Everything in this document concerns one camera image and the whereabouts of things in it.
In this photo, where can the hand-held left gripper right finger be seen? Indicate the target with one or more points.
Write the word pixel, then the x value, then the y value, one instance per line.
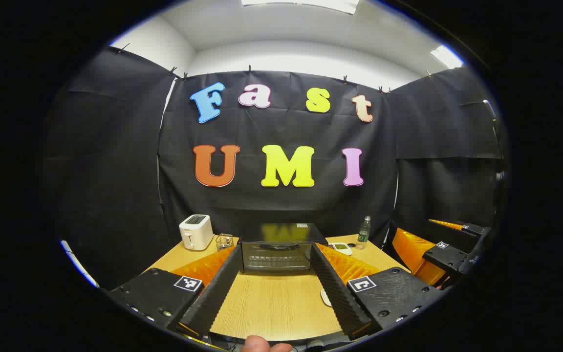
pixel 335 293

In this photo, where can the black electric oven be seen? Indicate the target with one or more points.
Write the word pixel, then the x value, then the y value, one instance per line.
pixel 276 233

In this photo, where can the small clear glass holder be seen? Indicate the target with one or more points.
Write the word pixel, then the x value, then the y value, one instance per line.
pixel 224 242

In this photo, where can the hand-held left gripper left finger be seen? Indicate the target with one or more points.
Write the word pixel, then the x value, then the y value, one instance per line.
pixel 215 293

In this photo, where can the clear plastic water bottle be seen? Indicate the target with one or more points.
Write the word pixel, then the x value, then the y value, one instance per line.
pixel 363 234

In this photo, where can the black backdrop cloth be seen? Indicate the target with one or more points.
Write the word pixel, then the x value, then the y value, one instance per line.
pixel 286 205

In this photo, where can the white toaster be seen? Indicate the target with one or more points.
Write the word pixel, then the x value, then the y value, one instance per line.
pixel 194 232

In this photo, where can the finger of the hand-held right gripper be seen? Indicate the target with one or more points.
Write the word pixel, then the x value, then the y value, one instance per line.
pixel 472 229
pixel 445 256

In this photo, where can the white square plate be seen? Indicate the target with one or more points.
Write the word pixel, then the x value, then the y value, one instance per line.
pixel 325 297

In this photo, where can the white divided condiment dish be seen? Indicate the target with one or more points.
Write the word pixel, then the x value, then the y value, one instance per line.
pixel 341 248

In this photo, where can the ceiling light panel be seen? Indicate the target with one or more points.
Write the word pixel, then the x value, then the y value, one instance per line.
pixel 301 4
pixel 446 56

